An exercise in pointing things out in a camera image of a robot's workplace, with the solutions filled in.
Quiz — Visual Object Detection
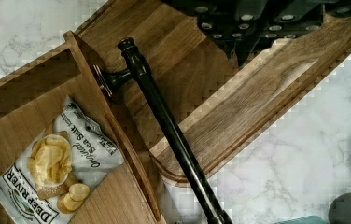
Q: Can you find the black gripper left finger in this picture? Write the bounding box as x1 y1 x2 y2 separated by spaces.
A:
162 0 269 60

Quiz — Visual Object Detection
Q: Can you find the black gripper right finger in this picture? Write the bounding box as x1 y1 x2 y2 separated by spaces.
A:
235 0 351 66

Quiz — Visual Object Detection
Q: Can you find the black metal drawer handle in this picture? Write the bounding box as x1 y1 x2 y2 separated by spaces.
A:
94 37 233 224

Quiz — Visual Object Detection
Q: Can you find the wooden drawer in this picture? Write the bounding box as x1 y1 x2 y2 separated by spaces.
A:
0 32 166 224

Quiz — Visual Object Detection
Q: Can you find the wooden cutting board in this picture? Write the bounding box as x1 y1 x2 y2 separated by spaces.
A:
76 0 351 176

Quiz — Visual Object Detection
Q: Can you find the teal flat object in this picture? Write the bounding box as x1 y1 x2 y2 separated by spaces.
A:
275 216 328 224

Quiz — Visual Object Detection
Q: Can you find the Deep River chips bag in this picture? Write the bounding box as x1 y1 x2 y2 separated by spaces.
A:
0 97 124 224

